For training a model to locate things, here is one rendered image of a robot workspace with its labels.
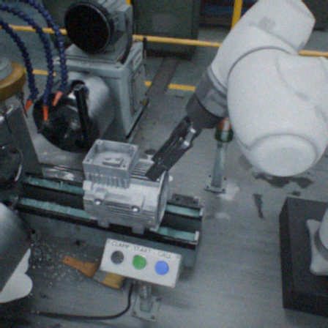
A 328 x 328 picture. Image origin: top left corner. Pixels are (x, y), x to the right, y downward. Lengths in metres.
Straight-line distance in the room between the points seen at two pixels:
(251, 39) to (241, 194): 0.82
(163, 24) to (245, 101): 3.60
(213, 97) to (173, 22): 3.41
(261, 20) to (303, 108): 0.18
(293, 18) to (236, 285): 0.75
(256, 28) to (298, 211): 0.71
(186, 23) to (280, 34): 3.44
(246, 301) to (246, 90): 0.71
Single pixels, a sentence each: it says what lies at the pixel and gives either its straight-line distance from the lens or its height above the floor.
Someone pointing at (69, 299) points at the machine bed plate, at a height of 0.80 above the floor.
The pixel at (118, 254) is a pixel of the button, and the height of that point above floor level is 1.08.
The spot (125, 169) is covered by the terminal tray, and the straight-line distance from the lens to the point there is 0.80.
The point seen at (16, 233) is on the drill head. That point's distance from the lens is 0.83.
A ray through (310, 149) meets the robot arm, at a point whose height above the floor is 1.47.
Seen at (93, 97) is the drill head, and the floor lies 1.13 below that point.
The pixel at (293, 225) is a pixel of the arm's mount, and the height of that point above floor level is 0.91.
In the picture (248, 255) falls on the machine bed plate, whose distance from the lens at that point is 1.08.
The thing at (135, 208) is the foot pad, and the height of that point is 1.05.
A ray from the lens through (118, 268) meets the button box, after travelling 0.74.
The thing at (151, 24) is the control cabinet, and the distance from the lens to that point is 4.03.
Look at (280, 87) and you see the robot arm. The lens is 0.40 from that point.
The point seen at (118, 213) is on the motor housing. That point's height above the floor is 1.02.
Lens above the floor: 1.69
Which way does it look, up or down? 42 degrees down
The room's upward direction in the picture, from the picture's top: straight up
